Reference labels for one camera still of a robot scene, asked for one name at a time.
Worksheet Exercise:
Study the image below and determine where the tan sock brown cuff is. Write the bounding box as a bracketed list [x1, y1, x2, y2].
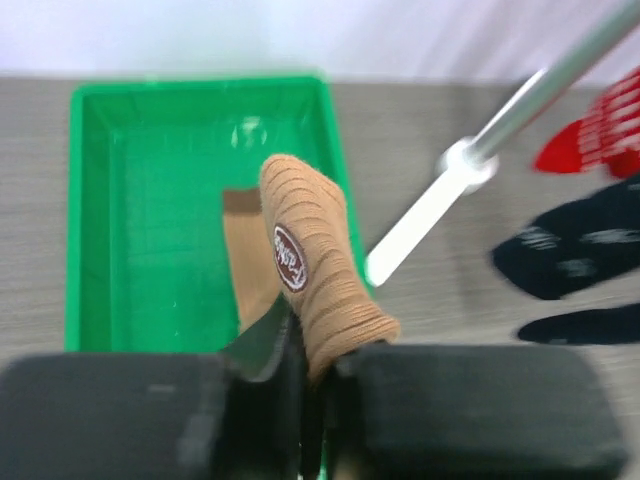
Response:
[223, 188, 280, 333]

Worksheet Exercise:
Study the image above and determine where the navy santa sock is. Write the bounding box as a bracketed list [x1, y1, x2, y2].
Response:
[491, 175, 639, 300]
[516, 304, 639, 345]

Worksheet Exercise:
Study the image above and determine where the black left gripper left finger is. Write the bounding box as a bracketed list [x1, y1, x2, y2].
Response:
[1, 299, 306, 479]

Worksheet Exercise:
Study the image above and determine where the silver rack upright pole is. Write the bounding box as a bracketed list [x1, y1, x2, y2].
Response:
[470, 1, 639, 159]

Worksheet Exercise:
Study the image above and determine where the tan sock with oval patch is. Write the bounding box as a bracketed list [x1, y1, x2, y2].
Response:
[259, 154, 400, 385]

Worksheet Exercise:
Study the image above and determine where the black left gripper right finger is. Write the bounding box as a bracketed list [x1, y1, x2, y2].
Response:
[326, 343, 629, 479]

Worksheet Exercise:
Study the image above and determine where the red patterned sock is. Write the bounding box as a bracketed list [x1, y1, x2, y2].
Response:
[533, 68, 639, 179]

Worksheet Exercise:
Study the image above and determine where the green plastic tray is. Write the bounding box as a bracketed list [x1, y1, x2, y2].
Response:
[64, 75, 350, 352]

